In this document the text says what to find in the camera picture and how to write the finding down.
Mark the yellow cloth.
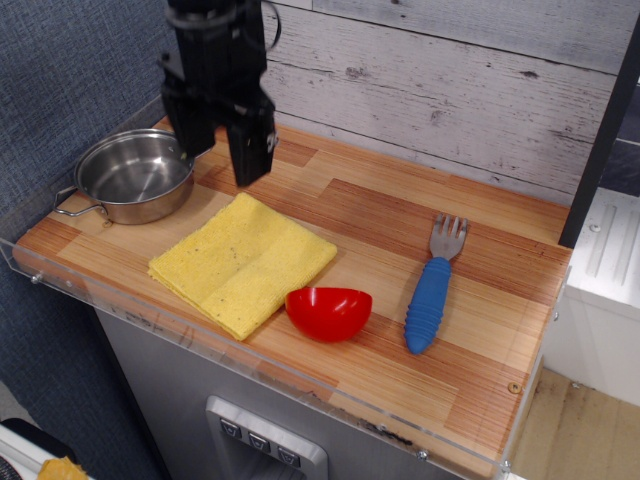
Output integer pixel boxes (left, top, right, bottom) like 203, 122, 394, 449
148, 193, 337, 341

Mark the white appliance top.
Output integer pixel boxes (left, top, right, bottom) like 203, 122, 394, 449
541, 188, 639, 405

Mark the stainless steel pot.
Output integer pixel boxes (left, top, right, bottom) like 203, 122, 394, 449
53, 129, 196, 225

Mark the silver toy fridge cabinet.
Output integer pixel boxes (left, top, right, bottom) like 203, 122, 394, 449
94, 307, 481, 480

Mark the black vertical post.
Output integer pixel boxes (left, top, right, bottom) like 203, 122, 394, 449
558, 19, 639, 248

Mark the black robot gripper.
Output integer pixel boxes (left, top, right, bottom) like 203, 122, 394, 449
161, 1, 278, 187

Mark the red plastic bowl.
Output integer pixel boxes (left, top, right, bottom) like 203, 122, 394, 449
285, 287, 373, 343

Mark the yellow sponge piece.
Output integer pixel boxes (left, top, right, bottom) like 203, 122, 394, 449
37, 457, 89, 480

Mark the blue-handled metal fork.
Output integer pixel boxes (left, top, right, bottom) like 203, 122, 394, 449
404, 213, 468, 355

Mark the clear acrylic table guard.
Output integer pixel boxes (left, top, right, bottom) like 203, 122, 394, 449
0, 234, 574, 480

